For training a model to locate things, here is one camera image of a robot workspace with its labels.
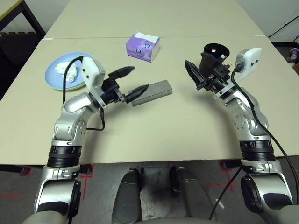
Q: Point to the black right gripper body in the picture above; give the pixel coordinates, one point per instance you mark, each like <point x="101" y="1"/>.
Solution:
<point x="219" y="81"/>

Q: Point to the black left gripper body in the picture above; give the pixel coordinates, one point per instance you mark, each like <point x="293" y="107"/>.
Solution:
<point x="111" y="91"/>

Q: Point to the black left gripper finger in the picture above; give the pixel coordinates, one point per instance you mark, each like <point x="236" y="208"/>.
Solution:
<point x="137" y="93"/>
<point x="121" y="72"/>

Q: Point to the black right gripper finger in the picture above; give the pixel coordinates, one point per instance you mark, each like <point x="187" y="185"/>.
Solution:
<point x="195" y="73"/>

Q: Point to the black plastic cup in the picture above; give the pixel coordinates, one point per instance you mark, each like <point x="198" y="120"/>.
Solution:
<point x="206" y="65"/>

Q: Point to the grey glasses case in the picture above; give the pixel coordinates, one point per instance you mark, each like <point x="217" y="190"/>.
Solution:
<point x="156" y="92"/>

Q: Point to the white marker blue cap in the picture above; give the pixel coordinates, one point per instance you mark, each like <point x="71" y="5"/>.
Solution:
<point x="222" y="56"/>

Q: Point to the white tissue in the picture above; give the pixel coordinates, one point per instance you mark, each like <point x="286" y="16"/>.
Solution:
<point x="60" y="67"/>

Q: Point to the blue plastic plate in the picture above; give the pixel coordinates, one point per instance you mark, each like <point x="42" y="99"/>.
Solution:
<point x="52" y="77"/>

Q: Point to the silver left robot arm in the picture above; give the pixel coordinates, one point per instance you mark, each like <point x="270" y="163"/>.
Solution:
<point x="74" y="105"/>

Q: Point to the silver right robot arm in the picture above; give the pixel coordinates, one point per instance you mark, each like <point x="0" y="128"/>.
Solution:
<point x="247" y="112"/>

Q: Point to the purple tissue pack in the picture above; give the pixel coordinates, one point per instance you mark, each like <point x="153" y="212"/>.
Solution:
<point x="140" y="49"/>

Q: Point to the green plastic plate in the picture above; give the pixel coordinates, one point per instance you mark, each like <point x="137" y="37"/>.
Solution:
<point x="77" y="87"/>

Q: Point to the small purple white cup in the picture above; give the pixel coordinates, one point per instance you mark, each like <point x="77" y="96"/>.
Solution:
<point x="294" y="53"/>

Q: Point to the black table base bar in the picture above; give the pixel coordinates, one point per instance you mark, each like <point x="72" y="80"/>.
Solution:
<point x="230" y="164"/>
<point x="14" y="169"/>

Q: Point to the black tripod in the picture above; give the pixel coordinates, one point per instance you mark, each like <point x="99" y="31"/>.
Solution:
<point x="283" y="26"/>

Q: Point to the grey robot left leg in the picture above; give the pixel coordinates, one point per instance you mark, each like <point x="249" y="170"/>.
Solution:
<point x="127" y="198"/>

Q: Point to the grey robot leg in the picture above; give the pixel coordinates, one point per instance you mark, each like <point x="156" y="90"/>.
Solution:
<point x="196" y="198"/>
<point x="127" y="198"/>

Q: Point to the grey robot right leg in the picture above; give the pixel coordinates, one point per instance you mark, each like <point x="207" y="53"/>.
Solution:
<point x="196" y="198"/>

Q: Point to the white paper strip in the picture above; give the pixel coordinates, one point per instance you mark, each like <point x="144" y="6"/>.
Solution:
<point x="220" y="203"/>

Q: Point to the black framed side table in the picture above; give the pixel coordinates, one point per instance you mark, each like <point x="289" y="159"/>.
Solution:
<point x="14" y="11"/>

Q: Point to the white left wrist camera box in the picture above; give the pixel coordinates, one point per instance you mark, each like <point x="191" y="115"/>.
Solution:
<point x="91" y="72"/>

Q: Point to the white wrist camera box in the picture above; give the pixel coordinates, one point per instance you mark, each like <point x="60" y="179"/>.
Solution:
<point x="91" y="72"/>
<point x="250" y="60"/>

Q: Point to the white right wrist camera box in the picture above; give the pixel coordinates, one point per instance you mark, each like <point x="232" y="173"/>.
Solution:
<point x="250" y="60"/>

